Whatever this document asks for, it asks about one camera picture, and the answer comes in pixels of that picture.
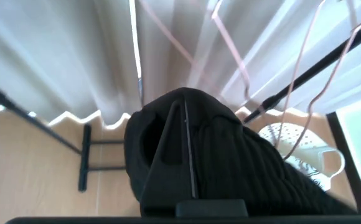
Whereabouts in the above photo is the white curtain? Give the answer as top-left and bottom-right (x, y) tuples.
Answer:
(0, 0), (361, 131)

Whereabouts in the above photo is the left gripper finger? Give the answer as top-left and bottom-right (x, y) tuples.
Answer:
(140, 98), (198, 217)

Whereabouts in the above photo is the white laundry basket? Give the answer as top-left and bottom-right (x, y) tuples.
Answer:
(257, 122), (347, 191)

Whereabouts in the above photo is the black garment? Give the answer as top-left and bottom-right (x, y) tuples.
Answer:
(123, 86), (359, 217)

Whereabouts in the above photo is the black clothes rack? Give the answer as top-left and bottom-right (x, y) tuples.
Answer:
(0, 11), (361, 192)

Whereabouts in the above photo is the pink clothes hanger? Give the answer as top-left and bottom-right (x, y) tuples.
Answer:
(139, 0), (222, 96)
(210, 0), (252, 101)
(283, 10), (361, 161)
(274, 0), (327, 148)

